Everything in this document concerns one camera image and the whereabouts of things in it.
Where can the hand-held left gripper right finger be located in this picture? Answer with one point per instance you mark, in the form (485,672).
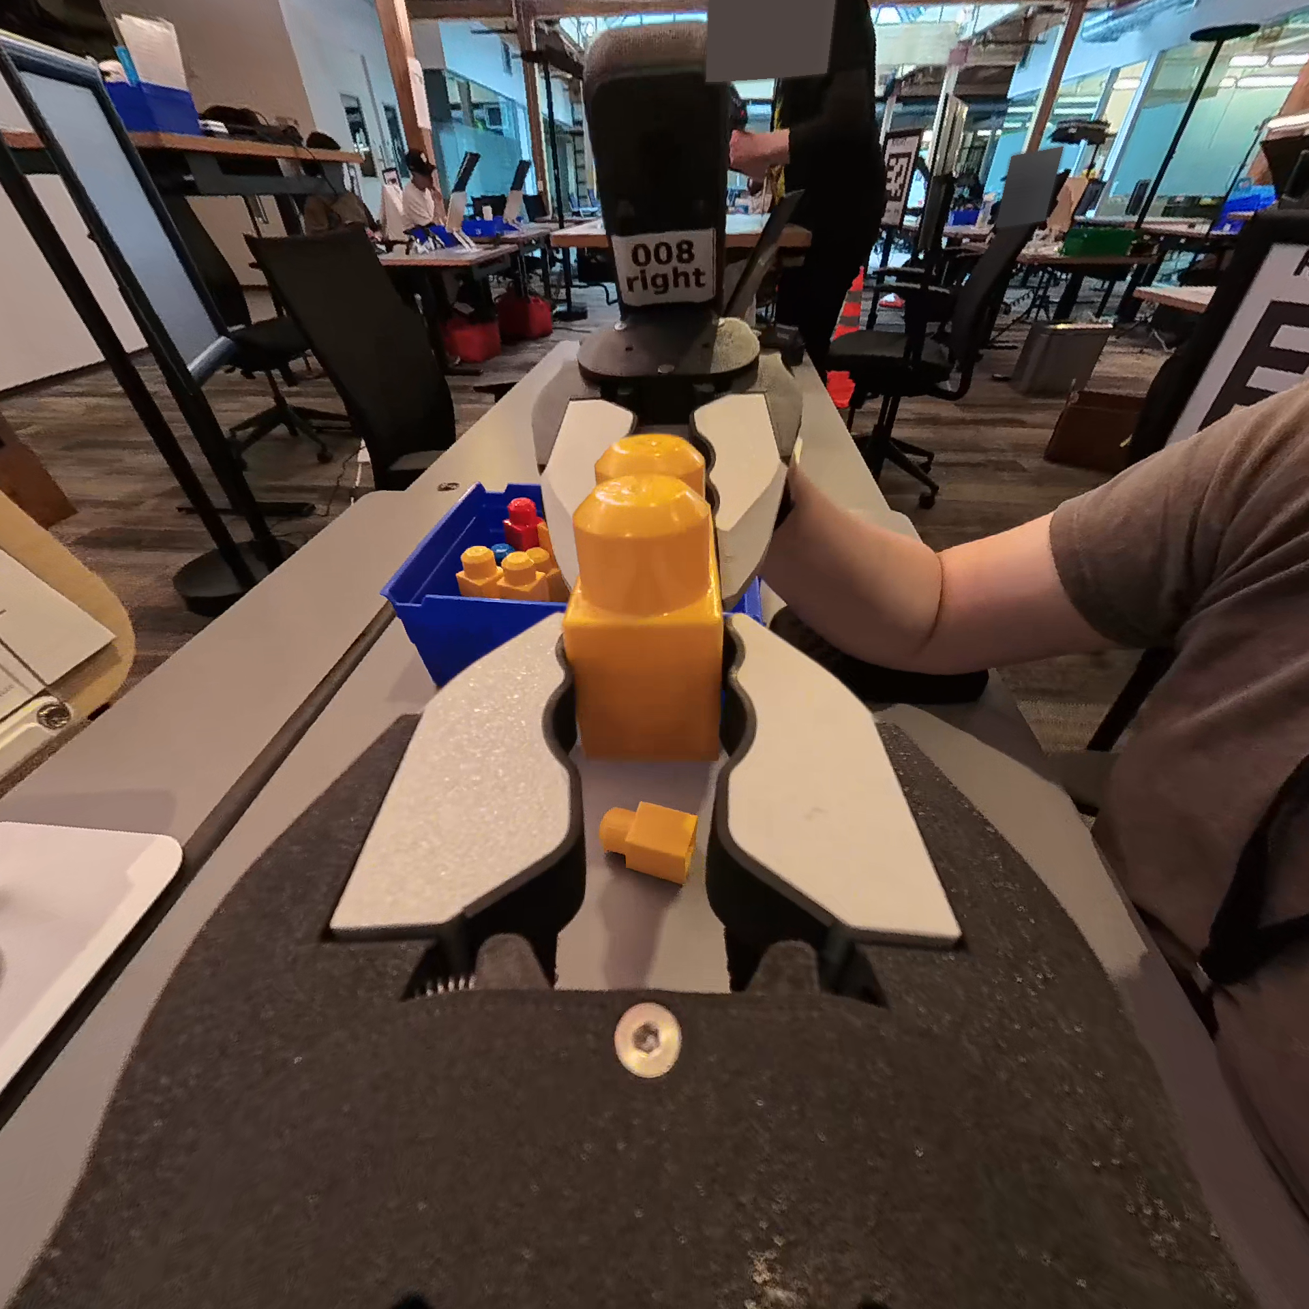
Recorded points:
(829,807)

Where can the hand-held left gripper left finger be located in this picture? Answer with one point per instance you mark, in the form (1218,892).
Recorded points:
(471,807)

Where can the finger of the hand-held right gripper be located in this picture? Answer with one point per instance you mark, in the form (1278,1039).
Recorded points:
(752,490)
(572,449)

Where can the red one-stud toy block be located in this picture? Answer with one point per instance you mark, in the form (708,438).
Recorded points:
(521,526)

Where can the blue plastic bin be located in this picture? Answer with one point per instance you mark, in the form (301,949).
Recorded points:
(459,634)

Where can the tablet on white stand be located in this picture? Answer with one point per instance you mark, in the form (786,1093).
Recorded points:
(762,255)

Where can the red plastic bin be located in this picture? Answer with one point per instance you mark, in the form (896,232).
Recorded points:
(525,317)
(472,340)

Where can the black round pad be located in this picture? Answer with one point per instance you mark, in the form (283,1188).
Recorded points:
(899,675)

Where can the orange traffic cone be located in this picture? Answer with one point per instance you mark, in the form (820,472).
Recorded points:
(850,307)

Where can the black office chair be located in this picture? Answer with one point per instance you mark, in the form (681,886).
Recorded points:
(265,342)
(378,358)
(920,348)

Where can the black framed marker sign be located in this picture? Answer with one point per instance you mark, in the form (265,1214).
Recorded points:
(1258,358)
(902,173)

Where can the black pole stand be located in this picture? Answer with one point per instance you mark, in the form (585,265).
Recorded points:
(219,588)

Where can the brown cardboard box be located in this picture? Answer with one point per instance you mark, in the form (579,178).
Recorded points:
(1093,430)

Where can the white board stand base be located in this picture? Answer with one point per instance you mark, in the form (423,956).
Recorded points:
(72,920)

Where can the wooden standing desk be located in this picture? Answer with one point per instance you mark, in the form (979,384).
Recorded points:
(245,142)

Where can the wooden instruction board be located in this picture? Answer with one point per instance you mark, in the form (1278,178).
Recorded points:
(61,634)

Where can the small blue storage box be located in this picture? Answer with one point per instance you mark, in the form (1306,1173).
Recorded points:
(154,108)

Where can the black framed standing whiteboard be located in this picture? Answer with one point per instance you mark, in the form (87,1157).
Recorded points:
(113,204)

